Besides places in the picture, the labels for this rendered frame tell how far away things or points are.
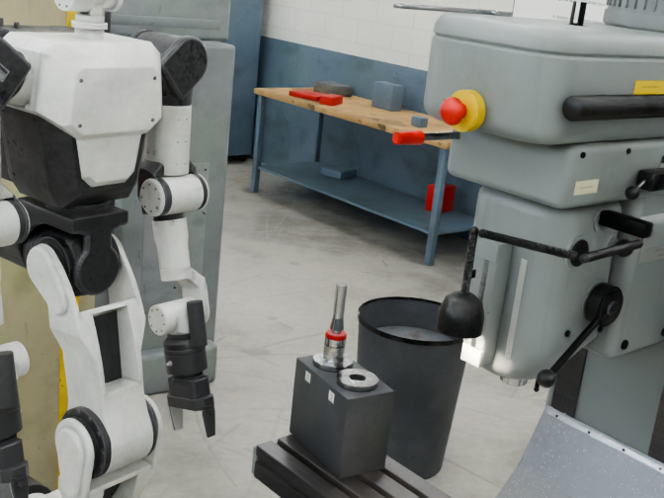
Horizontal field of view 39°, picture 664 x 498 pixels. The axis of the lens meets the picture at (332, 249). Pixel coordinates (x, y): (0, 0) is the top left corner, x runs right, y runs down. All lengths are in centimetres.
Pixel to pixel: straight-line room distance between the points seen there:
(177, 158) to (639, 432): 109
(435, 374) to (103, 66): 225
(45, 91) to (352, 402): 85
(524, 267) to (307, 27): 723
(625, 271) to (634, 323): 11
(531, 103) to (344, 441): 92
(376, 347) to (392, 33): 456
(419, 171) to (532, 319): 611
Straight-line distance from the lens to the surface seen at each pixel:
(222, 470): 379
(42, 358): 314
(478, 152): 150
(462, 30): 140
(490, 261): 150
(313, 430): 207
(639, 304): 169
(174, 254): 197
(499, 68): 135
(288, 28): 886
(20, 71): 166
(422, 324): 399
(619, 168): 150
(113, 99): 172
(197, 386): 201
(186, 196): 193
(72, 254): 182
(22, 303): 304
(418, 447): 377
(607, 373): 202
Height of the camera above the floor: 194
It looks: 17 degrees down
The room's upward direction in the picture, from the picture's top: 6 degrees clockwise
